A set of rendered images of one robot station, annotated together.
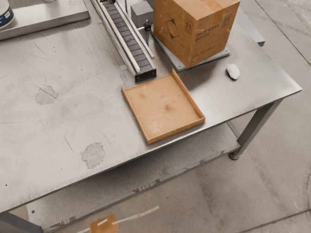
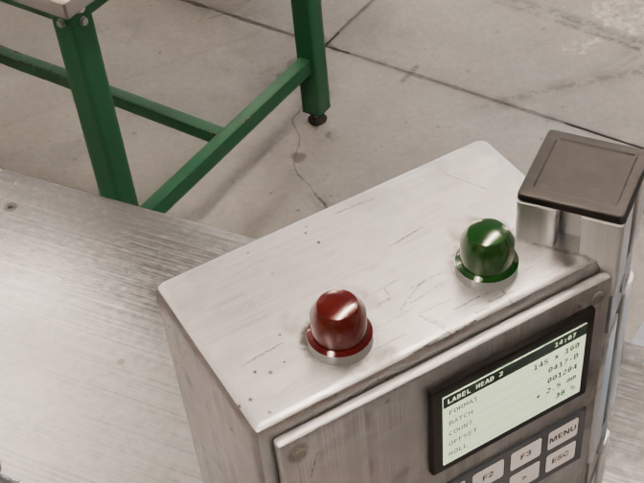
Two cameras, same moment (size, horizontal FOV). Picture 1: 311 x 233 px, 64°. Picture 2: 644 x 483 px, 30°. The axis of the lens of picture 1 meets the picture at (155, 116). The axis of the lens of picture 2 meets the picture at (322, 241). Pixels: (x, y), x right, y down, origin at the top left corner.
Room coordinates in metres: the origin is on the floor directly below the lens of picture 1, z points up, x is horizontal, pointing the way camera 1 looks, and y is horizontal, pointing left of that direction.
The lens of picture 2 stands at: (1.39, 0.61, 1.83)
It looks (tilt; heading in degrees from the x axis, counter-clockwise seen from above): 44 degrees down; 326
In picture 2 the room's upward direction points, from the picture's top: 6 degrees counter-clockwise
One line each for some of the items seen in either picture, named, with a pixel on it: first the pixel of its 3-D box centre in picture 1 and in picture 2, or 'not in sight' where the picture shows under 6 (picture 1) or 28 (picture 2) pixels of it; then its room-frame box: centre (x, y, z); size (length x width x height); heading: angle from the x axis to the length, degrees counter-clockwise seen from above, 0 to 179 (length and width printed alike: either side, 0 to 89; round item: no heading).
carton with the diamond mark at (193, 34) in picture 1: (191, 19); not in sight; (1.03, -0.16, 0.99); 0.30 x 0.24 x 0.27; 36
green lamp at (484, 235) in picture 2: not in sight; (487, 248); (1.63, 0.36, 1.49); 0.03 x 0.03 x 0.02
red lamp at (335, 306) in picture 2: not in sight; (338, 320); (1.64, 0.43, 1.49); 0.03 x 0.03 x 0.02
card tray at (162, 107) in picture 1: (161, 103); not in sight; (0.63, -0.02, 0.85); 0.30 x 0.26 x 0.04; 27
